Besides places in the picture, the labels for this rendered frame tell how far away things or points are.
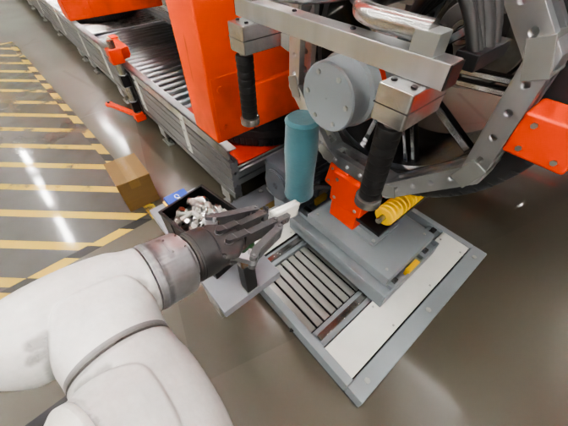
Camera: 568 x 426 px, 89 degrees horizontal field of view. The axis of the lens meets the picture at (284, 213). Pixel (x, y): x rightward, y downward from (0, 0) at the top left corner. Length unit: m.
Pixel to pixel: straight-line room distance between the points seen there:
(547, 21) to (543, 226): 1.45
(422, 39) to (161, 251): 0.39
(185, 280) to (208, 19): 0.71
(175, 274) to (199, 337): 0.84
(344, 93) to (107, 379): 0.49
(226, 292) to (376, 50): 0.58
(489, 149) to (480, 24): 0.23
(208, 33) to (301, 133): 0.39
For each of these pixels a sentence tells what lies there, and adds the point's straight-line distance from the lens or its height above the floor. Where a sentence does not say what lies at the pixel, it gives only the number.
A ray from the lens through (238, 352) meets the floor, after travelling 1.16.
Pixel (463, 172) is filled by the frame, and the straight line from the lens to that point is 0.65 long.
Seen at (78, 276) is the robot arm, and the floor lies 0.84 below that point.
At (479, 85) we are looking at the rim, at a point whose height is 0.86.
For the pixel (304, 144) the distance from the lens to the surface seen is 0.73.
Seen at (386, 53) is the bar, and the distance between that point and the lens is 0.43.
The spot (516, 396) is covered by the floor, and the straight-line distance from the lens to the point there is 1.35.
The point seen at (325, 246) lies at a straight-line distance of 1.16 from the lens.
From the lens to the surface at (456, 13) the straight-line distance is 1.06.
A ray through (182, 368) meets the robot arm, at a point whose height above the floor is 0.81.
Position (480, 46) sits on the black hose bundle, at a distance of 0.45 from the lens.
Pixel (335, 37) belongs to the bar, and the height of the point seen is 0.97.
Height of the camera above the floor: 1.10
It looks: 48 degrees down
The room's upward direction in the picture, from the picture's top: straight up
